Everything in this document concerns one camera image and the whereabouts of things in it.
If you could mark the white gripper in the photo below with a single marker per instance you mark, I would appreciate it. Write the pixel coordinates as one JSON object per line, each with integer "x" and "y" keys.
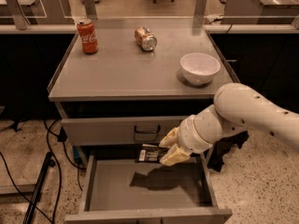
{"x": 189, "y": 136}

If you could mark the black rxbar chocolate bar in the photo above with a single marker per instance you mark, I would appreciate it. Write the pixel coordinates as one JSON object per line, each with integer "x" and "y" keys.
{"x": 151, "y": 153}

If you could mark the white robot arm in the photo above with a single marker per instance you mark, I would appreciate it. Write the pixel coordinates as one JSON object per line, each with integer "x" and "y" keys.
{"x": 236, "y": 107}

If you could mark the closed grey upper drawer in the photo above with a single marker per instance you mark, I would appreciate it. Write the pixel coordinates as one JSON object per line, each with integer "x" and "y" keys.
{"x": 117, "y": 131}

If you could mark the open grey middle drawer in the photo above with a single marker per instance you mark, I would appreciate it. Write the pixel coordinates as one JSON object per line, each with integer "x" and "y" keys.
{"x": 131, "y": 192}

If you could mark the grey metal drawer cabinet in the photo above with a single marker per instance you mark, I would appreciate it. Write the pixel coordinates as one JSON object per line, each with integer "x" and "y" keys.
{"x": 122, "y": 80}

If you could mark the dark cloth beside cabinet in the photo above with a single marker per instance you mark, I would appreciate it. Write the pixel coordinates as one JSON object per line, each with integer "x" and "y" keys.
{"x": 223, "y": 147}

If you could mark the white ceramic bowl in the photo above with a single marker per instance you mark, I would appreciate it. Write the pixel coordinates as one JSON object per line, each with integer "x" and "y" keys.
{"x": 199, "y": 68}

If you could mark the tipped silver orange can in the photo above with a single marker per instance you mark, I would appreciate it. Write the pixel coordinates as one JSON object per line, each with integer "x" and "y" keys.
{"x": 145, "y": 39}

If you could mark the black bar on floor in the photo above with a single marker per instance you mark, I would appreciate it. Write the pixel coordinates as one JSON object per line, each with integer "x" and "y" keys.
{"x": 37, "y": 190}

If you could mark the red coca-cola can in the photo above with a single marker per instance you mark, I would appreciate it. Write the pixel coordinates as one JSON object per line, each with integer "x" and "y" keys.
{"x": 87, "y": 35}

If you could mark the grey desk back right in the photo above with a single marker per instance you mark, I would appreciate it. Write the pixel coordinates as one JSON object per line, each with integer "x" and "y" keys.
{"x": 260, "y": 11}

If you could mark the grey desk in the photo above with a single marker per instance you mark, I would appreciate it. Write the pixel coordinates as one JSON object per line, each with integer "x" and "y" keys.
{"x": 260, "y": 11}
{"x": 46, "y": 11}

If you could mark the grey desk back left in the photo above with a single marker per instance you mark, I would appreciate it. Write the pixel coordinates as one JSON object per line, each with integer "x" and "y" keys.
{"x": 46, "y": 11}

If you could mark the black drawer handle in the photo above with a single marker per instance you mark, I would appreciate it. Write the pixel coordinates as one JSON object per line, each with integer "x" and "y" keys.
{"x": 147, "y": 130}

